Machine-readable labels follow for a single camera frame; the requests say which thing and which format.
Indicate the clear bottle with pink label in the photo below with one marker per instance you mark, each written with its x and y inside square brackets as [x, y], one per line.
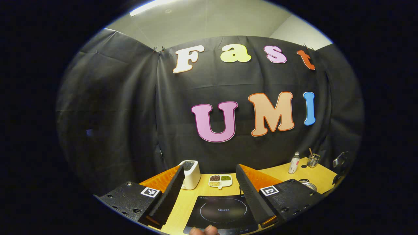
[294, 164]

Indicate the wooden stick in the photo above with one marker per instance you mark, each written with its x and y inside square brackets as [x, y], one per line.
[310, 152]

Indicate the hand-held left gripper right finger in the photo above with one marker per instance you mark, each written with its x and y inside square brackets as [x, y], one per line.
[249, 195]

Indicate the stainless steel pot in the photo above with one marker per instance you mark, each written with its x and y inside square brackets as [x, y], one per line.
[310, 186]

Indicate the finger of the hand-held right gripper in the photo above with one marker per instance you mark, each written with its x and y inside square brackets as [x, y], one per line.
[339, 159]

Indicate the glass utensil holder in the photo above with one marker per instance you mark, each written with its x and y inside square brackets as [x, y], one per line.
[313, 161]

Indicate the white toaster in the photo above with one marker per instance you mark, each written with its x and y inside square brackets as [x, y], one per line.
[191, 174]

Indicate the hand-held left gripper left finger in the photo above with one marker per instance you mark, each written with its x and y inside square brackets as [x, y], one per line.
[171, 195]

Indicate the white divided bean dish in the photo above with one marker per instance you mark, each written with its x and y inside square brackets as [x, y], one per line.
[220, 181]

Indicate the black induction cooktop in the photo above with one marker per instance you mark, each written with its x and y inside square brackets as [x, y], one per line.
[212, 202]

